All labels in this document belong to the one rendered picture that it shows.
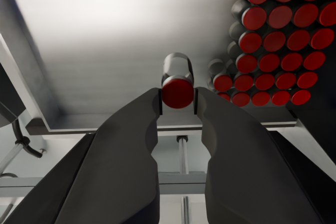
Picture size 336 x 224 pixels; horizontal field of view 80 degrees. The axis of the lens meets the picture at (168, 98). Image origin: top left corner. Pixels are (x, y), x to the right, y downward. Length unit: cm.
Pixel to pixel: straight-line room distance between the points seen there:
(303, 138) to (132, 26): 27
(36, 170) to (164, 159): 117
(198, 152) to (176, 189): 65
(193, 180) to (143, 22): 101
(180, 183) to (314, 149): 91
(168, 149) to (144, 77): 144
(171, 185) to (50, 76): 94
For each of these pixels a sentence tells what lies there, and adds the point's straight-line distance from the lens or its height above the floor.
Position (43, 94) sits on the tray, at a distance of 32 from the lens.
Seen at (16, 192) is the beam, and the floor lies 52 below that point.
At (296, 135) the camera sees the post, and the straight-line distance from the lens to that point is 35.
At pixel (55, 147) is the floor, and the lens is 193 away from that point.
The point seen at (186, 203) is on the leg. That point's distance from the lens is 112.
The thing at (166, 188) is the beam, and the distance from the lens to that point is 115.
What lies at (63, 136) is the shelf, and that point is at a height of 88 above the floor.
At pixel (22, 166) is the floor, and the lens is 230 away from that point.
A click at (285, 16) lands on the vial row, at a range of 22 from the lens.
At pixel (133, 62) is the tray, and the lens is 27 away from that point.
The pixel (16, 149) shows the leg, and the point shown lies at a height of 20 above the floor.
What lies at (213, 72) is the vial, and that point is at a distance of 24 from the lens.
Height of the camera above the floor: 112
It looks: 56 degrees down
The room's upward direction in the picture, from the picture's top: 178 degrees counter-clockwise
